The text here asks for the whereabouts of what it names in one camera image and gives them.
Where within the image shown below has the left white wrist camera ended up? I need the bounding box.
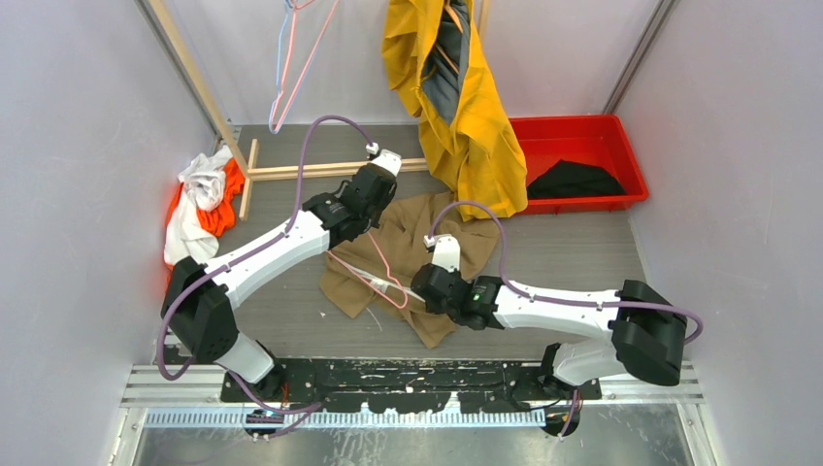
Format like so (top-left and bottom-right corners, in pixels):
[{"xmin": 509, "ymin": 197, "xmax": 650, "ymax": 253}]
[{"xmin": 365, "ymin": 142, "xmax": 403, "ymax": 176}]

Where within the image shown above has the white cloth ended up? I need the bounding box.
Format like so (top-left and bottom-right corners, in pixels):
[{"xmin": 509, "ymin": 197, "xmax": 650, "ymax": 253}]
[{"xmin": 163, "ymin": 146, "xmax": 233, "ymax": 267}]

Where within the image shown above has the purple cable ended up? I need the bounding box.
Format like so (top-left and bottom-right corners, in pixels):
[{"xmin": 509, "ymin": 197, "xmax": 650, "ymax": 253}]
[
  {"xmin": 155, "ymin": 116, "xmax": 380, "ymax": 441},
  {"xmin": 427, "ymin": 200, "xmax": 706, "ymax": 440}
]

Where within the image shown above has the wooden clothes rack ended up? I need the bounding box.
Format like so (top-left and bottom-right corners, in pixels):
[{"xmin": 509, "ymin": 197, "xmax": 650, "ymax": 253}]
[{"xmin": 148, "ymin": 0, "xmax": 493, "ymax": 223}]

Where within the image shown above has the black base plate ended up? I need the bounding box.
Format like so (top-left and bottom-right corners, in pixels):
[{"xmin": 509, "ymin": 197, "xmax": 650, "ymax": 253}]
[{"xmin": 220, "ymin": 357, "xmax": 603, "ymax": 416}]

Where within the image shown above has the yellow pleated skirt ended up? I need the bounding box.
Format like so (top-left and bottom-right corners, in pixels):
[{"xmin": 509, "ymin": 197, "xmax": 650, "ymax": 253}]
[{"xmin": 380, "ymin": 0, "xmax": 528, "ymax": 219}]

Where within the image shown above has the red plastic bin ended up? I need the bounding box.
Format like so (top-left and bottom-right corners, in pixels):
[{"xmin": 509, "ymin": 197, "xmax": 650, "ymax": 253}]
[{"xmin": 510, "ymin": 115, "xmax": 649, "ymax": 216}]

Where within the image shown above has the aluminium rail frame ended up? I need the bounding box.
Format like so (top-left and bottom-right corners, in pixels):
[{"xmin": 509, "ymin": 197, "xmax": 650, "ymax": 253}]
[{"xmin": 109, "ymin": 365, "xmax": 722, "ymax": 465}]

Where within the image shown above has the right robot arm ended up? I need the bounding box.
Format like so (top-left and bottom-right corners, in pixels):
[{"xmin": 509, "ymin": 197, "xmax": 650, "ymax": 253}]
[{"xmin": 411, "ymin": 264, "xmax": 692, "ymax": 399}]

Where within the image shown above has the blue wire hanger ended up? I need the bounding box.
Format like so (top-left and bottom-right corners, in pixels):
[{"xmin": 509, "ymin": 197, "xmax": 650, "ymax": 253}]
[{"xmin": 267, "ymin": 0, "xmax": 298, "ymax": 134}]

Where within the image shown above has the orange cloth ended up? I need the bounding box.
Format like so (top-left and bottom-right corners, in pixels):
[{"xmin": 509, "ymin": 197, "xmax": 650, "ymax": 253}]
[{"xmin": 164, "ymin": 157, "xmax": 247, "ymax": 284}]

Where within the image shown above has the black garment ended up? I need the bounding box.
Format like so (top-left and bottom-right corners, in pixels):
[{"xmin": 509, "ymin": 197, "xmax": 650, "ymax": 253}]
[{"xmin": 527, "ymin": 160, "xmax": 626, "ymax": 199}]

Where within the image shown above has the tan brown garment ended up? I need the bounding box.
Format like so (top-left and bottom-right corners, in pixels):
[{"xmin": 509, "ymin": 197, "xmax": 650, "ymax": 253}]
[{"xmin": 317, "ymin": 191, "xmax": 502, "ymax": 350}]

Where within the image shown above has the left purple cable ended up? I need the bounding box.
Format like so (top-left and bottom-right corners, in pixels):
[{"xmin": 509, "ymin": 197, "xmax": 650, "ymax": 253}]
[{"xmin": 155, "ymin": 116, "xmax": 380, "ymax": 441}]

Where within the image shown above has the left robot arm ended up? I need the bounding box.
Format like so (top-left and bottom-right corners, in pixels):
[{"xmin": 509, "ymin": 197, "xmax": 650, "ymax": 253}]
[{"xmin": 161, "ymin": 159, "xmax": 400, "ymax": 401}]

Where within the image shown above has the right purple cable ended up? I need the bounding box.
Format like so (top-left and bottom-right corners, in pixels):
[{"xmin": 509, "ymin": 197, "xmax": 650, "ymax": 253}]
[{"xmin": 427, "ymin": 200, "xmax": 706, "ymax": 440}]

